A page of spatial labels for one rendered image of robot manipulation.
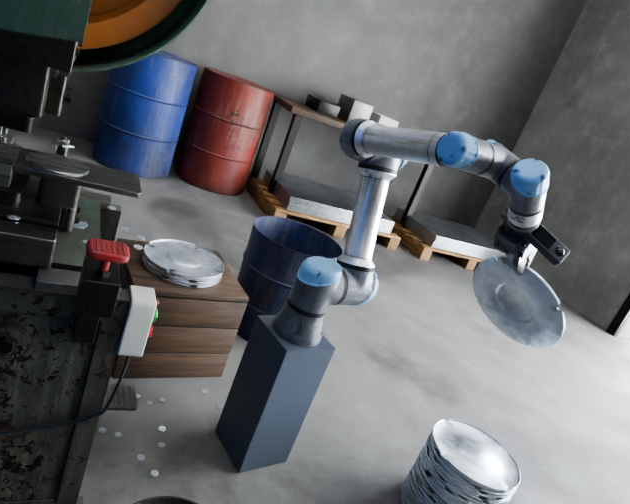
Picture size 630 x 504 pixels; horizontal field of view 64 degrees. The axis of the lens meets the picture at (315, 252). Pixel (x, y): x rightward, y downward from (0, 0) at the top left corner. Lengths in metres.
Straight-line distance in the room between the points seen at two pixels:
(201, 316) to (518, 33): 4.86
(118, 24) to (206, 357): 1.12
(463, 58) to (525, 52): 0.77
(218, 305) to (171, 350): 0.23
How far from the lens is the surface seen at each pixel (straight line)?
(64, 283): 1.05
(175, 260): 1.84
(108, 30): 1.51
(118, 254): 0.92
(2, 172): 1.18
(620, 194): 5.40
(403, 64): 5.23
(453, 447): 1.74
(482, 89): 5.82
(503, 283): 1.50
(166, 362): 1.88
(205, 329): 1.84
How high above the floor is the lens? 1.15
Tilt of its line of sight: 19 degrees down
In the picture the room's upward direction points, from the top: 21 degrees clockwise
